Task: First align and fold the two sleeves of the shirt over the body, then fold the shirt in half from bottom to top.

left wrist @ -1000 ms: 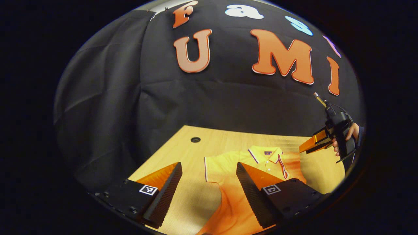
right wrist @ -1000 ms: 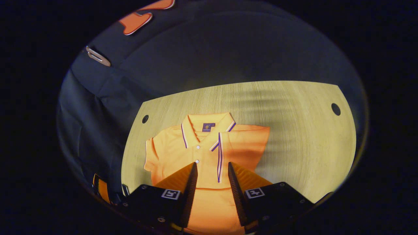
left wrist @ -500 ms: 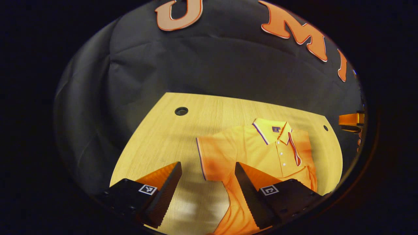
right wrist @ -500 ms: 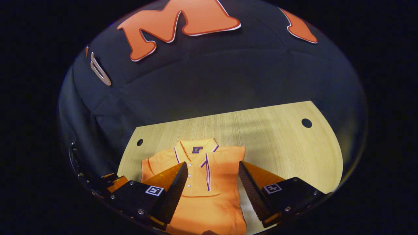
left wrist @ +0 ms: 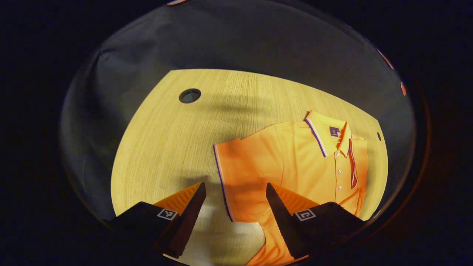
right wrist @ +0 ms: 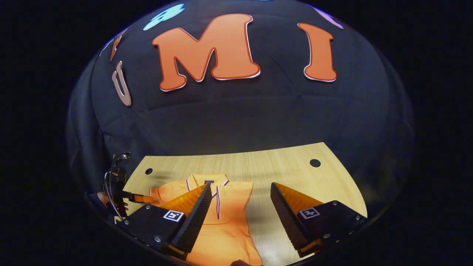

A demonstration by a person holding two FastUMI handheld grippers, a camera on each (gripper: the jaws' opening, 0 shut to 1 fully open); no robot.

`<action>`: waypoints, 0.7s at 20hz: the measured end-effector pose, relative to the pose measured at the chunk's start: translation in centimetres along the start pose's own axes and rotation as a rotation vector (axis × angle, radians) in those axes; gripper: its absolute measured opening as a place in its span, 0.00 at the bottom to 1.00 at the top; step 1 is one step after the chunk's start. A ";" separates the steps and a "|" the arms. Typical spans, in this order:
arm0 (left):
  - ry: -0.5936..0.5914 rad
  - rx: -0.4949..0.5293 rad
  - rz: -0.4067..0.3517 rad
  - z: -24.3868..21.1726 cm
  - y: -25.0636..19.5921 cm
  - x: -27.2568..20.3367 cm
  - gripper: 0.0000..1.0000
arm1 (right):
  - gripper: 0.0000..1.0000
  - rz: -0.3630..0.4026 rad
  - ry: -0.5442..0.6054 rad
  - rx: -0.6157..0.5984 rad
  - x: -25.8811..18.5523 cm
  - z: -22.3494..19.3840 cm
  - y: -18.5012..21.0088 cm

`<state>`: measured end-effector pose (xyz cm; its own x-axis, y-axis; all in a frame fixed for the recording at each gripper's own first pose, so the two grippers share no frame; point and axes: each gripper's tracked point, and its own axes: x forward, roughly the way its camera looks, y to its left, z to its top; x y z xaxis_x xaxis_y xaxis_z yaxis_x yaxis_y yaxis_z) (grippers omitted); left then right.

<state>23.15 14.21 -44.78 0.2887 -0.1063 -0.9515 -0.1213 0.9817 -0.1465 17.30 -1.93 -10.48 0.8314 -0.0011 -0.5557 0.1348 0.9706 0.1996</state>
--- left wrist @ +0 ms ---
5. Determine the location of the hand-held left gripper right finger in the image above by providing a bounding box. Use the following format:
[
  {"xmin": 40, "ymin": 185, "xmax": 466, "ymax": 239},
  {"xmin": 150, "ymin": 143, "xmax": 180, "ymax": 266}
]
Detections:
[{"xmin": 265, "ymin": 182, "xmax": 366, "ymax": 260}]

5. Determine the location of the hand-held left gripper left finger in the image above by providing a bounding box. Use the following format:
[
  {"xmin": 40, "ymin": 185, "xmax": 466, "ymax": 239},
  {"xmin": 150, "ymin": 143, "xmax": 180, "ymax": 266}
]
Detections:
[{"xmin": 107, "ymin": 182, "xmax": 207, "ymax": 259}]

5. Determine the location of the orange T-shirt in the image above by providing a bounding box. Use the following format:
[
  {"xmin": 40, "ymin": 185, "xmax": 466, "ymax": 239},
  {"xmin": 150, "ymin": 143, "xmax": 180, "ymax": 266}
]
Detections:
[{"xmin": 212, "ymin": 110, "xmax": 369, "ymax": 266}]

